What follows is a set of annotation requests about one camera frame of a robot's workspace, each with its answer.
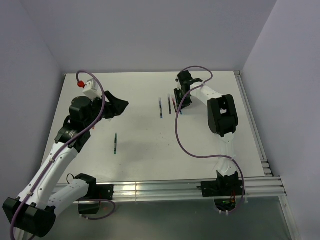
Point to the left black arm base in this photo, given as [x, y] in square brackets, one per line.
[100, 201]

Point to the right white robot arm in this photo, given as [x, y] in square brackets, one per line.
[222, 120]

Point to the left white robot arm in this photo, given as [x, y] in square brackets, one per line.
[36, 208]

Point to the green pen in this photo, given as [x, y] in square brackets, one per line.
[115, 144]

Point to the aluminium rail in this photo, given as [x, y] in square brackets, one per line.
[179, 190]

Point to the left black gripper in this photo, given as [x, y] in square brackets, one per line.
[115, 107]

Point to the purple pen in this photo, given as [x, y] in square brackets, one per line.
[169, 104]

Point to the red pen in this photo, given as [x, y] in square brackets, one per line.
[174, 104]

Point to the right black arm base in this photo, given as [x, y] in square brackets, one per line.
[224, 189]

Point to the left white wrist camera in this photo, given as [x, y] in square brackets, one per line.
[90, 88]

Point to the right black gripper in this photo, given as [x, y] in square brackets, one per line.
[185, 103]

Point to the dark blue pen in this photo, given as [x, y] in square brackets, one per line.
[160, 108]

